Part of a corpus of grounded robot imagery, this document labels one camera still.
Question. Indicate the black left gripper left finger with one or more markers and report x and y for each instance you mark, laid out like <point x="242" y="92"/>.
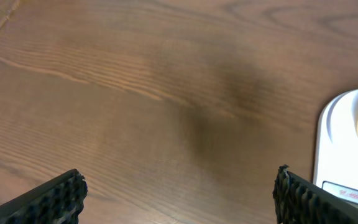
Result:
<point x="58" y="201"/>

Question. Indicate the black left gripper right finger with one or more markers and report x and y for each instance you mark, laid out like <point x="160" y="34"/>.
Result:
<point x="298" y="201"/>

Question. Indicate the white digital kitchen scale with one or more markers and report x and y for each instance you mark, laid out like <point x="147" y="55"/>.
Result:
<point x="336" y="154"/>

